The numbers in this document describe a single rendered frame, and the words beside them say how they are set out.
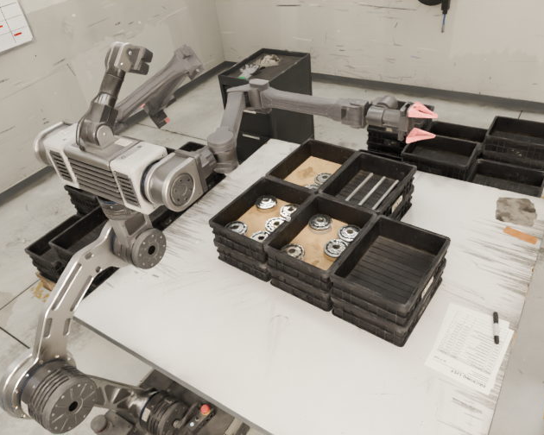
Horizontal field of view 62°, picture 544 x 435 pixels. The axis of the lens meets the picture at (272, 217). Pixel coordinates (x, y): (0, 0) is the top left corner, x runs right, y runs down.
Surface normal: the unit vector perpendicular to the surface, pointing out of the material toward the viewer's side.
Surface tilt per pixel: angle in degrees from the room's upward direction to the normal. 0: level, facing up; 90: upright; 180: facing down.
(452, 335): 0
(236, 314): 0
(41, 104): 90
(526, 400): 0
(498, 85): 90
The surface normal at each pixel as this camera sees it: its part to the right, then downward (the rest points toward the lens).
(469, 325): -0.11, -0.77
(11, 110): 0.84, 0.27
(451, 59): -0.54, 0.57
